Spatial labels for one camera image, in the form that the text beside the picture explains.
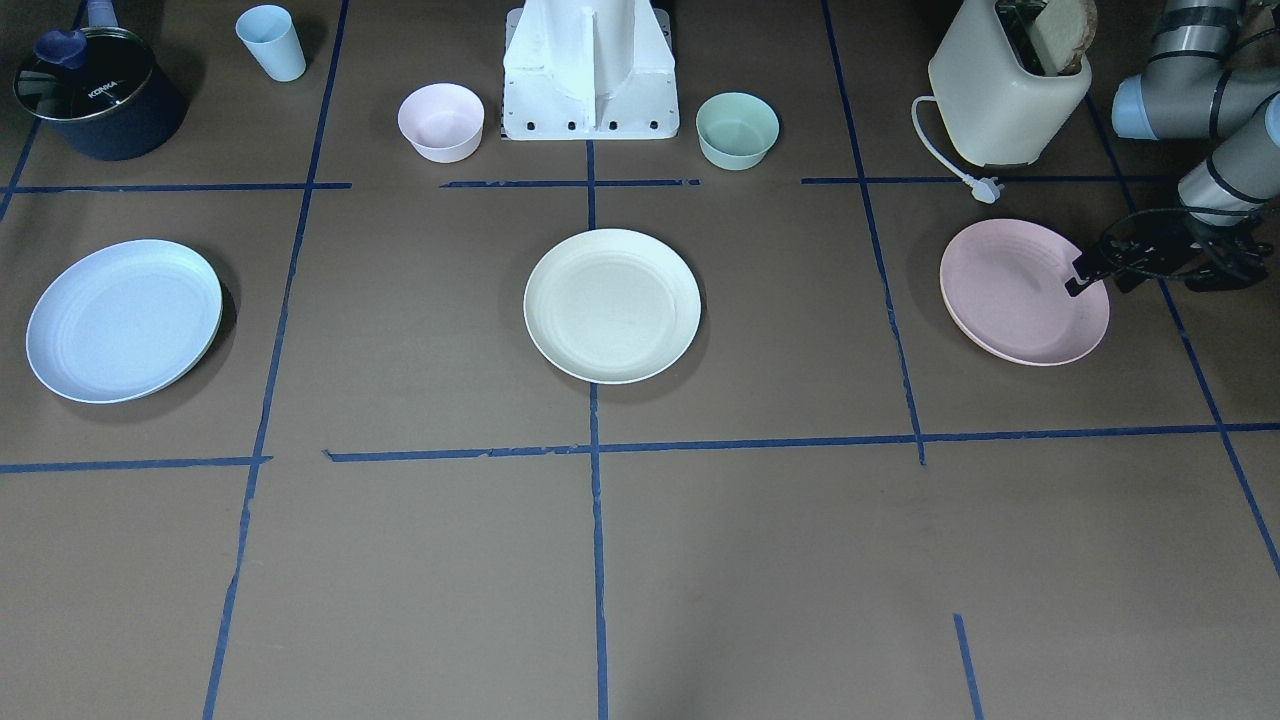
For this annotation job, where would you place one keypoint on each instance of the green bowl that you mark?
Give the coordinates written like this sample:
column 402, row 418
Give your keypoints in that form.
column 735, row 131

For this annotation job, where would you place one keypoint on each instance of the pink plate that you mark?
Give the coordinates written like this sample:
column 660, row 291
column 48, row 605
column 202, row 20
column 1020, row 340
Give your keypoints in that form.
column 1004, row 283

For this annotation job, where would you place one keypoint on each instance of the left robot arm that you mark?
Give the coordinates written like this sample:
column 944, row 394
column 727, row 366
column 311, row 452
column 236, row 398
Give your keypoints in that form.
column 1188, row 90

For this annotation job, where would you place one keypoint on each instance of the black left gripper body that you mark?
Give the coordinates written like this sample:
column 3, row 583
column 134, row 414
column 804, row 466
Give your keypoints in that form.
column 1160, row 243

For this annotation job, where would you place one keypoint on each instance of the blue plate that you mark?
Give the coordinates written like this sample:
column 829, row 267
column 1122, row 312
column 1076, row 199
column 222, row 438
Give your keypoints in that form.
column 124, row 322

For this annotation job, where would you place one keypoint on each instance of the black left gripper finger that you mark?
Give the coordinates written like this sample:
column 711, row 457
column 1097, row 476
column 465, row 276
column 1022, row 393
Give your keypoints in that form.
column 1094, row 266

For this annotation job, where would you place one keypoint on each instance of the dark blue pot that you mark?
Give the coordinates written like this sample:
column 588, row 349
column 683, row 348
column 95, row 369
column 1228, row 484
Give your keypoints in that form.
column 101, row 88

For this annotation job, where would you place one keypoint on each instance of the bread slice in toaster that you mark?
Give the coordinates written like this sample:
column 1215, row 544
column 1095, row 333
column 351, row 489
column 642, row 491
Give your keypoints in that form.
column 1062, row 33

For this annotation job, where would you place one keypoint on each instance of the pink bowl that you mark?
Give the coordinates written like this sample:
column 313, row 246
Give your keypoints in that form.
column 443, row 122

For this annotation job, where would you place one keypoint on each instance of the cream plate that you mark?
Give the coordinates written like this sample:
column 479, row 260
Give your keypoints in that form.
column 612, row 306

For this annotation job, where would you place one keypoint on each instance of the light blue cup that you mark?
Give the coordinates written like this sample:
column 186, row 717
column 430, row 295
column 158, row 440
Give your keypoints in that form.
column 268, row 33

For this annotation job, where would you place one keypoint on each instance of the cream toaster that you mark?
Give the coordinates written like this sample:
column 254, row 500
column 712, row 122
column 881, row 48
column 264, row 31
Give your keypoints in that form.
column 997, row 105

